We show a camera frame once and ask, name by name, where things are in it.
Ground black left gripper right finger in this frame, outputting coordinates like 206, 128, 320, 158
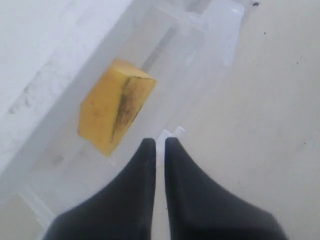
164, 137, 288, 240

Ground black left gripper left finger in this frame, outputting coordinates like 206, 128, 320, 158
43, 138, 156, 240

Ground yellow cheese block sponge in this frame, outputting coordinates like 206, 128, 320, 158
78, 58, 157, 157

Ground clear drawer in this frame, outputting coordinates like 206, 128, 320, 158
0, 0, 246, 229

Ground white plastic drawer cabinet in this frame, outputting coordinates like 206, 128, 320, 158
0, 0, 248, 240

